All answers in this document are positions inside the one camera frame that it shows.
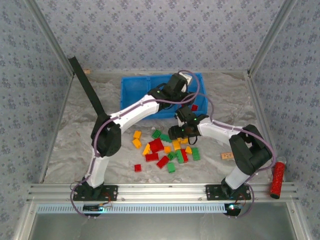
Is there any long aluminium mounting rail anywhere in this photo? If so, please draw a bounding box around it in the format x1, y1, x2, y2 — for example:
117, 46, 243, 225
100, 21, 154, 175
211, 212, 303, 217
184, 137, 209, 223
26, 183, 300, 203

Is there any slotted grey cable duct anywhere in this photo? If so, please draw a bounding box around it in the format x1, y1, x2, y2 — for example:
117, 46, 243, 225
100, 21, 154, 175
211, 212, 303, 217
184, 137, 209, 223
36, 202, 231, 215

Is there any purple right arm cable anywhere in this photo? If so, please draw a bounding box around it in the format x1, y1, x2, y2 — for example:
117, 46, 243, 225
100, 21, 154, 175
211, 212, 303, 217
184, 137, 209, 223
181, 94, 277, 219

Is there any aluminium frame post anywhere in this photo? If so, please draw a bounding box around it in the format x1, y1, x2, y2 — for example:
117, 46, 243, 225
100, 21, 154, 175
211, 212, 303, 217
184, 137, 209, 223
23, 0, 76, 77
246, 0, 299, 77

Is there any grey metal sheet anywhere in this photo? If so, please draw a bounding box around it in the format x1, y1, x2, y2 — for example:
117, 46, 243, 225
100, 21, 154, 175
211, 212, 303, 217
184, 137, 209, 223
32, 212, 297, 240

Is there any red glitter tube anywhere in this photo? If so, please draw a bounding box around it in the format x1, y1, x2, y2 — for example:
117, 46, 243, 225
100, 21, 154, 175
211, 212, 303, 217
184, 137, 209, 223
269, 156, 287, 200

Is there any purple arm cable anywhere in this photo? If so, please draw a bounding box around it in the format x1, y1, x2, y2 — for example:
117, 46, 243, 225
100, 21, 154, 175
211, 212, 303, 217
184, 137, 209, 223
181, 94, 277, 219
69, 69, 202, 220

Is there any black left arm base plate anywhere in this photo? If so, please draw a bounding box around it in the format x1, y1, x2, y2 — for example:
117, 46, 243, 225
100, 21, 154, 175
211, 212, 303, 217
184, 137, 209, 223
72, 184, 119, 202

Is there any blue plastic divided bin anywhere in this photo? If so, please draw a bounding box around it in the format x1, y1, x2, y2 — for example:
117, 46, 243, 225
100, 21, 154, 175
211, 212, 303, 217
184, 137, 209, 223
120, 72, 210, 119

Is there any long black plastic strip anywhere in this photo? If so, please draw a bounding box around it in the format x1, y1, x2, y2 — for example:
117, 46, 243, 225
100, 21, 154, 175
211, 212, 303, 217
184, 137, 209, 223
67, 56, 111, 123

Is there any short black right gripper cable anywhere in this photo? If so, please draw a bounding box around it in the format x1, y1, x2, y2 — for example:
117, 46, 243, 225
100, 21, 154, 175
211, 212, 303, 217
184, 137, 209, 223
187, 134, 201, 146

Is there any aluminium table side rail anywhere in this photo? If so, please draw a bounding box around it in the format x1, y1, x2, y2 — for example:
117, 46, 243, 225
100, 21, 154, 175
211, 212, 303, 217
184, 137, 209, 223
246, 73, 300, 186

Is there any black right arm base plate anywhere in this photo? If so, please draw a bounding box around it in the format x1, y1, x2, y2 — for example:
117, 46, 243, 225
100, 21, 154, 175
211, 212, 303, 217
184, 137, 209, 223
205, 184, 252, 201

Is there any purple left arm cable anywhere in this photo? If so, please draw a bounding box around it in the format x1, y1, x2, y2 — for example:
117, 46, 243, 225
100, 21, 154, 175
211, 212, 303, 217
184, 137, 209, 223
69, 69, 202, 220

